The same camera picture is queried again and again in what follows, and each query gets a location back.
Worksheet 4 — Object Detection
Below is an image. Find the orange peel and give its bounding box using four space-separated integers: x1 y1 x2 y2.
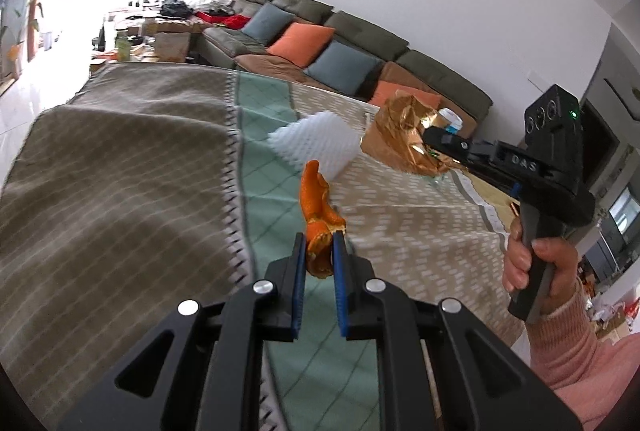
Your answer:
299 159 347 279

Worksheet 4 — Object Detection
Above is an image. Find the black bag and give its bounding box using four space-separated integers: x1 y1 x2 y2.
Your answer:
160 1 193 18

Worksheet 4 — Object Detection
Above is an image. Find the white foam sheet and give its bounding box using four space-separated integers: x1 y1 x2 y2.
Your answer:
266 110 363 179

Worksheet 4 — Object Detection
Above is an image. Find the person's right hand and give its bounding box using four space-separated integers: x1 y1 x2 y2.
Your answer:
501 221 582 314

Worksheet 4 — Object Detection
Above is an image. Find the yellow cloth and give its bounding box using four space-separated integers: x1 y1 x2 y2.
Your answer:
452 161 521 232

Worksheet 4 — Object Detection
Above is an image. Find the orange cushion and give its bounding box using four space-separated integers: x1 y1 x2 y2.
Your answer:
369 80 443 109
267 22 336 69

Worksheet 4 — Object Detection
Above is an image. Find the red cloth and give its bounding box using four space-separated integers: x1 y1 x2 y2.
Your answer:
195 11 251 30

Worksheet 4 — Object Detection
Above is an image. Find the lit screen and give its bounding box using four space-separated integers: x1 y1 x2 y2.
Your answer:
610 188 638 232

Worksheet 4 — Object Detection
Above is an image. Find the brown seat cushion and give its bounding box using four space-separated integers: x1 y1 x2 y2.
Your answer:
234 53 307 84

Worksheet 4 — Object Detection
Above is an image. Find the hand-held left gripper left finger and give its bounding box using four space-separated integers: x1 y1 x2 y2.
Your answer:
57 232 307 431

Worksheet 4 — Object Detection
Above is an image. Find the person's right forearm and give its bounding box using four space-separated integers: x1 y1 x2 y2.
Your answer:
522 278 633 431

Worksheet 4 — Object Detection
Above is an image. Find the blue and white cup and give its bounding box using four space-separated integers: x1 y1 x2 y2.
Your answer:
437 107 463 134

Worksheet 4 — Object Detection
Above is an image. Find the leafy plant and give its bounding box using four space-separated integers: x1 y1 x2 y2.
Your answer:
0 0 46 76

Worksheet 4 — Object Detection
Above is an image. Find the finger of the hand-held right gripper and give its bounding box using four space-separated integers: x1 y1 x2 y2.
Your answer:
450 158 523 202
422 126 498 166

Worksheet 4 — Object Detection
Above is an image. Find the gold foil paper bag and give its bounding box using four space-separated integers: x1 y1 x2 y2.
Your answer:
360 93 463 176

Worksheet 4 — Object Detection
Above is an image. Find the blue-grey cushion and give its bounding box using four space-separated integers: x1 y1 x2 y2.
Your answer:
304 41 383 96
241 2 296 46

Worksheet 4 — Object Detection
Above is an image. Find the grey-green sofa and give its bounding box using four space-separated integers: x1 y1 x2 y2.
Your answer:
192 0 493 132

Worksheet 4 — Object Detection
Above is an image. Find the white clothes pile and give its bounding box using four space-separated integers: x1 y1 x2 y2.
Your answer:
187 0 233 12

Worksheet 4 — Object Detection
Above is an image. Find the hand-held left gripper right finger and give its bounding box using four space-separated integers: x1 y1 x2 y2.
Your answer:
332 232 583 431

